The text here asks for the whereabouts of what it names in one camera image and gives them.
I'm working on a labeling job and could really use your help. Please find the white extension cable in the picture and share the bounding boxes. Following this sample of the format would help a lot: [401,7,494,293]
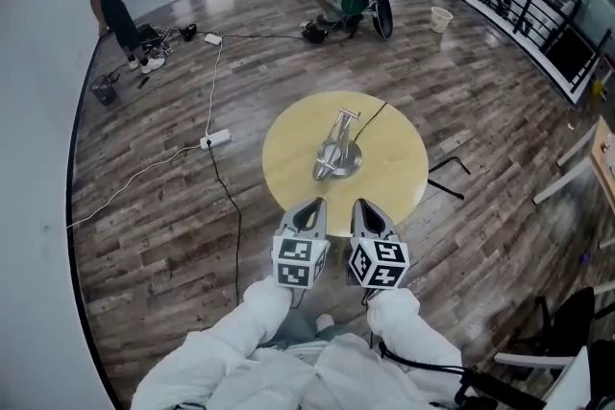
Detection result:
[65,40,225,230]

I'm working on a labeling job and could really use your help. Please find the black floor cable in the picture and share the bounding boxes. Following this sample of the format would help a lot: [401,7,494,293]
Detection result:
[207,147,244,306]

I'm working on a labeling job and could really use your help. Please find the person's left forearm white sleeve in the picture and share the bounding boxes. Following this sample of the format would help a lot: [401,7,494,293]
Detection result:
[131,276,298,410]

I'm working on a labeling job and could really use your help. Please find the black wire basket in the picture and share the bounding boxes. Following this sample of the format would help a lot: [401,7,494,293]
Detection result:
[89,70,120,108]

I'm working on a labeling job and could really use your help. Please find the pile of black equipment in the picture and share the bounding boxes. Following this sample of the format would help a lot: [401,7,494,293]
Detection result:
[136,22,199,55]

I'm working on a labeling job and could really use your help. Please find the round yellow table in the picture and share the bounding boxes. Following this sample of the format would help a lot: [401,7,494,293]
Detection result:
[261,89,431,239]

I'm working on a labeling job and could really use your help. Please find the black headset on floor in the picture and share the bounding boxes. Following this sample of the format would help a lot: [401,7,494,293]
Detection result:
[299,19,331,46]

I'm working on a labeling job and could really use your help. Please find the black office chair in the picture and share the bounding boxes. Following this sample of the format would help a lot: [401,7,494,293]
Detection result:
[493,285,615,383]

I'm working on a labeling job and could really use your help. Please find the person's right forearm white sleeve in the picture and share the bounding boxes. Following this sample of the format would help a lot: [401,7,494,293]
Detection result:
[314,286,466,410]

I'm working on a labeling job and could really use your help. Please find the black lamp power cable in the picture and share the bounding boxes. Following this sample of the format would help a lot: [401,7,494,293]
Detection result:
[352,100,389,143]

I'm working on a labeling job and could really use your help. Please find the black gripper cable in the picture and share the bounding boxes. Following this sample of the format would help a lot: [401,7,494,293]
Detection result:
[377,340,547,410]

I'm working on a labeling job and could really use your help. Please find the beige plastic bucket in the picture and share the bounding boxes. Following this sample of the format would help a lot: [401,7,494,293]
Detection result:
[430,6,455,34]

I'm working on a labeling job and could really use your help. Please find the wooden side desk white legs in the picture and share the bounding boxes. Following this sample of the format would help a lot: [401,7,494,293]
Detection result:
[531,114,615,206]

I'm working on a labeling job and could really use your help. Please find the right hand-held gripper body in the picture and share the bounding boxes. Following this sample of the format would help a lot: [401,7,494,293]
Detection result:
[346,198,411,292]

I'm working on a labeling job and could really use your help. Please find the white power strip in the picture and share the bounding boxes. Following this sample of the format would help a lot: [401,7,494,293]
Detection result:
[199,130,233,152]

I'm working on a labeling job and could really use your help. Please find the silver desk lamp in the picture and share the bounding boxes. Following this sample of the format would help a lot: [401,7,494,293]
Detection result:
[312,107,363,182]

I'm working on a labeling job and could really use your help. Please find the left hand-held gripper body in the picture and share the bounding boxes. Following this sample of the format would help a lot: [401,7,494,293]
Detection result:
[271,196,332,290]

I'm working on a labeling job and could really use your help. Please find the black metal table leg frame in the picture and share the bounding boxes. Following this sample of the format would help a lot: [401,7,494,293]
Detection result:
[427,156,473,202]

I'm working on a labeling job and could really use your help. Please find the person's own legs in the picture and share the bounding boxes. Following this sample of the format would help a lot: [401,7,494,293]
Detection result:
[266,313,348,350]

